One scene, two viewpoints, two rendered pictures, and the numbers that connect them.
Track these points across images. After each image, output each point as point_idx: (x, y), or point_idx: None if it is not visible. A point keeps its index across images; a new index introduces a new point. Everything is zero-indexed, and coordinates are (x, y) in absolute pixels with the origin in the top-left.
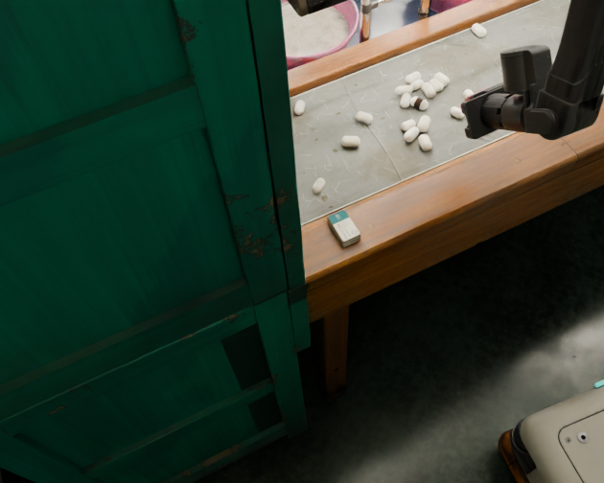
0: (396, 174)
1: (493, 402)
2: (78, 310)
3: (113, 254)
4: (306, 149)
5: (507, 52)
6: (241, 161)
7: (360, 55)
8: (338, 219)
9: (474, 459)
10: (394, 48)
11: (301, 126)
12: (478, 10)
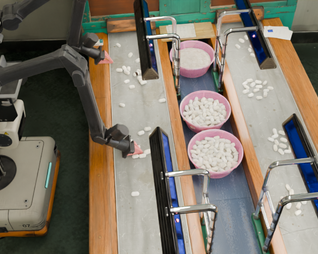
0: (112, 62)
1: (75, 166)
2: None
3: None
4: (135, 47)
5: (94, 34)
6: None
7: (164, 64)
8: (100, 40)
9: (61, 152)
10: (163, 73)
11: None
12: (170, 101)
